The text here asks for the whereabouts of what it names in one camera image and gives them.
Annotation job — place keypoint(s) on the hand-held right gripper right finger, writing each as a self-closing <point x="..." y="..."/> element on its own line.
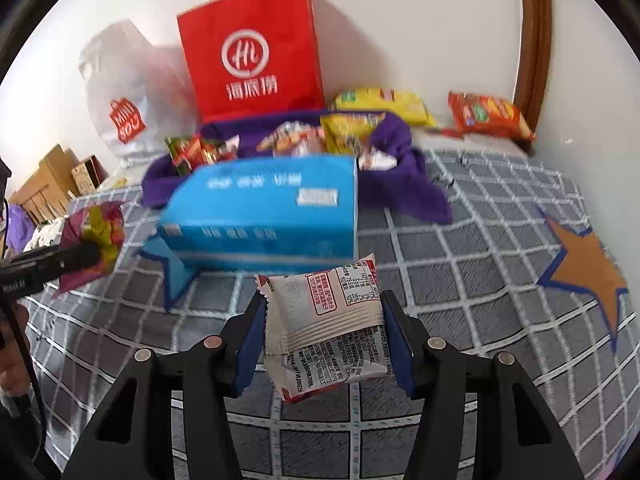
<point x="400" y="350"/>

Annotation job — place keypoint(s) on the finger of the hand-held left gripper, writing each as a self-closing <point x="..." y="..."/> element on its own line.
<point x="65" y="260"/>

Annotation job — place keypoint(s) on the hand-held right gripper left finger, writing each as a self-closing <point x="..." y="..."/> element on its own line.
<point x="247" y="355"/>

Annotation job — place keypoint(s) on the pink snack bag yellow ends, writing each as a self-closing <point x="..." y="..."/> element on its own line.
<point x="95" y="225"/>

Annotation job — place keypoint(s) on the white red-print snack packet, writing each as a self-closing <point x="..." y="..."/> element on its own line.
<point x="325" y="330"/>

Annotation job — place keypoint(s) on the green triangular snack packet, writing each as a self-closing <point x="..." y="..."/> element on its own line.
<point x="179" y="156"/>

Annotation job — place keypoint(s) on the red gold-print snack packet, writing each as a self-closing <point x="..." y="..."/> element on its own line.
<point x="212" y="150"/>

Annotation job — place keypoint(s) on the white red strip packet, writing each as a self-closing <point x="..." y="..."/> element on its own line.
<point x="377" y="160"/>

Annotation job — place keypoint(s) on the pink white cartoon packet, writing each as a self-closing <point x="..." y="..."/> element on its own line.
<point x="290" y="140"/>

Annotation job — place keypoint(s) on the yellow black-print snack packet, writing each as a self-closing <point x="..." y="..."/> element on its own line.
<point x="345" y="132"/>

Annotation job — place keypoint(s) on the person's left hand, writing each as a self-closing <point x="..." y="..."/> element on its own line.
<point x="12" y="360"/>

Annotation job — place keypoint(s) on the white floral cloth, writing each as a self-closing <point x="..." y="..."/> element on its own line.
<point x="45" y="235"/>

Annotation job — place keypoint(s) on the purple cloth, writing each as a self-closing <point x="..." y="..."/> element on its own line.
<point x="17" y="227"/>

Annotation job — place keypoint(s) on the wooden headboard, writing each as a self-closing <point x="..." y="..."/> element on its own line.
<point x="45" y="185"/>

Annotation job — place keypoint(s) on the patterned box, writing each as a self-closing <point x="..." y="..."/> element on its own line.
<point x="87" y="175"/>

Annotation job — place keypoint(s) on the grey checkered tablecloth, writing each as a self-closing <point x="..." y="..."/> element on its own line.
<point x="475" y="270"/>

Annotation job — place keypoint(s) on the blue tissue pack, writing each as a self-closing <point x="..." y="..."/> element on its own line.
<point x="250" y="210"/>

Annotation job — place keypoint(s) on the purple towel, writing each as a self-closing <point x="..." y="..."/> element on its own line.
<point x="400" y="185"/>

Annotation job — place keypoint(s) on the white plastic bag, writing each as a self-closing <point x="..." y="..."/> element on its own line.
<point x="115" y="75"/>

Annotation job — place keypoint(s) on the large yellow snack bag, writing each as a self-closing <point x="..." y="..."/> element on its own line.
<point x="395" y="102"/>

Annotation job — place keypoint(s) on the large orange snack bag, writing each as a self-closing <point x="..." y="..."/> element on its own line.
<point x="490" y="115"/>

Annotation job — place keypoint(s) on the red paper bag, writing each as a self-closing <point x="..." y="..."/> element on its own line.
<point x="210" y="35"/>

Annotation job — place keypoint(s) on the wooden door frame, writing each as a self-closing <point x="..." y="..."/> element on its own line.
<point x="532" y="35"/>

